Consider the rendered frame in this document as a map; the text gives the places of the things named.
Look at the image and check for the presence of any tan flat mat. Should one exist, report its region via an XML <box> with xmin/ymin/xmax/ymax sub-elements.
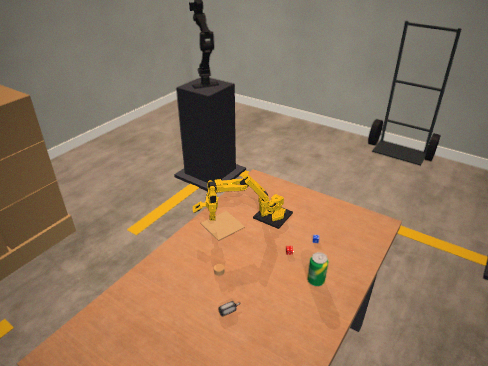
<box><xmin>201</xmin><ymin>211</ymin><xmax>245</xmax><ymax>241</ymax></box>

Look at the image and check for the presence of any tan short cylinder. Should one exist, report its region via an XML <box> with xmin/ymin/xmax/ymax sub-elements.
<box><xmin>214</xmin><ymin>264</ymin><xmax>224</xmax><ymax>276</ymax></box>

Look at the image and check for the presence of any green soda can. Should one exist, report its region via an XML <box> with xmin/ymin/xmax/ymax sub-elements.
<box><xmin>307</xmin><ymin>252</ymin><xmax>329</xmax><ymax>286</ymax></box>

